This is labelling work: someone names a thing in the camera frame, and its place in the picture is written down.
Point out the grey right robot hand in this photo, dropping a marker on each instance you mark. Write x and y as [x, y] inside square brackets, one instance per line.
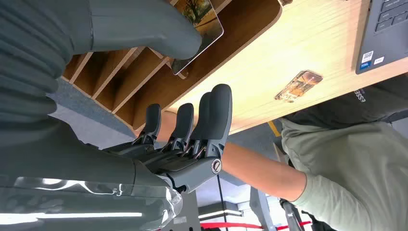
[95, 165]

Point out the wooden slotted card box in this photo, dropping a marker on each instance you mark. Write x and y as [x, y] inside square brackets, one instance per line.
[143, 84]

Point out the person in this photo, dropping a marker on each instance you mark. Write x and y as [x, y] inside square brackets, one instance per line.
[350, 165]

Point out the red barrier tape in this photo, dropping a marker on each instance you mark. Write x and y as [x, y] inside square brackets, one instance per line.
[229, 225]

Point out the grey laptop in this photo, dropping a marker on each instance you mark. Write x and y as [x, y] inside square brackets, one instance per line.
[382, 41]

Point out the black stanchion post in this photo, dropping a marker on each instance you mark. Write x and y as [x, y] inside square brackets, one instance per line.
[221, 204]

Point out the grey slanted post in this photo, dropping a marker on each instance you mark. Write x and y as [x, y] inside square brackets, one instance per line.
[261, 207]

